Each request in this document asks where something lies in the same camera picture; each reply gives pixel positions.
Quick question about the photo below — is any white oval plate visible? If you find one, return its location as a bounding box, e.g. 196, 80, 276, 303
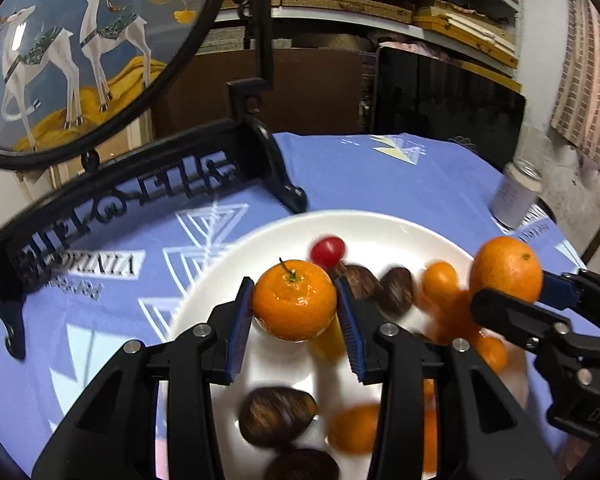
167, 210, 536, 480

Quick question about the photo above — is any blue printed tablecloth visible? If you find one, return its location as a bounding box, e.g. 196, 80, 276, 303
0, 132, 600, 480

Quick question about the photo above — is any brown board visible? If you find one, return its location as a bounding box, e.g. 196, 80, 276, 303
152, 47, 381, 138

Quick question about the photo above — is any silver drink can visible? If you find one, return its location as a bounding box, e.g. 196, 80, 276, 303
487, 159, 543, 231

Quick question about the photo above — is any large orange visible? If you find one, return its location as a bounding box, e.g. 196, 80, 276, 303
468, 236, 545, 306
422, 380, 439, 476

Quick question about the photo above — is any pink cloth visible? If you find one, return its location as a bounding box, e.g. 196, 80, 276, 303
377, 40, 433, 56

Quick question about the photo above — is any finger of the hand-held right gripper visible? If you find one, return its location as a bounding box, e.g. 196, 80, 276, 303
541, 268, 600, 342
469, 287, 600, 407

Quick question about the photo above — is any shelf of wooden boards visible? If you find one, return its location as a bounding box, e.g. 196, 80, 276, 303
200, 0, 521, 78

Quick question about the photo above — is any orange with green stem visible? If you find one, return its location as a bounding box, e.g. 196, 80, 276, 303
251, 259, 338, 343

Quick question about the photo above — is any red cherry tomato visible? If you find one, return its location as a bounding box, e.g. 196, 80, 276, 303
310, 236, 346, 268

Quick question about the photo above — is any black glossy board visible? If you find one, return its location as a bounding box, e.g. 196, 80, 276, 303
370, 46, 526, 158

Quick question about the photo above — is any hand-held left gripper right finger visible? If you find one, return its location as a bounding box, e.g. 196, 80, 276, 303
334, 276, 563, 480

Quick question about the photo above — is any small orange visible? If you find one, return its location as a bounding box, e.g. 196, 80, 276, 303
327, 404, 381, 456
472, 335, 509, 373
420, 261, 461, 311

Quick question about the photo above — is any brick pattern sheet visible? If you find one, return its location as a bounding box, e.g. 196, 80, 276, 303
550, 0, 600, 156

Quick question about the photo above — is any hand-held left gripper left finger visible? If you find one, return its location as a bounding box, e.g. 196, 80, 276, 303
30, 276, 256, 480

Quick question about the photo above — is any round deer painting table screen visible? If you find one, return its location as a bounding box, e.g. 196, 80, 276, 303
0, 0, 308, 361

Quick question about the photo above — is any dark brown water chestnut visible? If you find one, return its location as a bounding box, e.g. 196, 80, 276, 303
337, 264, 381, 301
239, 386, 318, 447
263, 447, 340, 480
380, 266, 415, 318

